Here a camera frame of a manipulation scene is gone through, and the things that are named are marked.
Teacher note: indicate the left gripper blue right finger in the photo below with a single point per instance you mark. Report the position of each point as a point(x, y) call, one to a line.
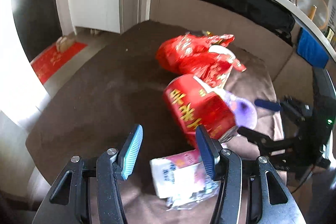
point(210, 151)

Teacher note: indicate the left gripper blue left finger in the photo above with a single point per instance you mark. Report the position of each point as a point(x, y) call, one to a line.
point(128, 154)

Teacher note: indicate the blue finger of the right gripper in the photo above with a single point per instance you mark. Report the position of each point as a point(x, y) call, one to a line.
point(253, 136)
point(269, 105)

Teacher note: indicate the purple white wrapper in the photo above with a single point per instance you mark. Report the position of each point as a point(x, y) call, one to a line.
point(243, 110)

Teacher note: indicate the Kleenex tissue pack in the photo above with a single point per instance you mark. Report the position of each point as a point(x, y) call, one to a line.
point(178, 175)

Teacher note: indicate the red soda can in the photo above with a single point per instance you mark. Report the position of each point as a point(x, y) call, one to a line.
point(192, 103)

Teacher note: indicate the red foil snack bag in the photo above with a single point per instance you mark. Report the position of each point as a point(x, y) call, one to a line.
point(206, 57)

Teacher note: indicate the clear silver plastic wrapper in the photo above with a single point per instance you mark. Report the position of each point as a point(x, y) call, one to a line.
point(189, 201)

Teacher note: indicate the blue towel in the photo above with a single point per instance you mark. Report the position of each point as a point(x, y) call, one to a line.
point(310, 50)

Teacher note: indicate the glass lid orange rim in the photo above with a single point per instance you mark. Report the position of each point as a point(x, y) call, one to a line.
point(315, 10)

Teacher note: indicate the red doormat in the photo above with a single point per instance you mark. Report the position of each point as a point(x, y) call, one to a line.
point(50, 60)

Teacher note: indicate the black refrigerator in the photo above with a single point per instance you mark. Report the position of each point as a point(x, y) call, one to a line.
point(37, 23)

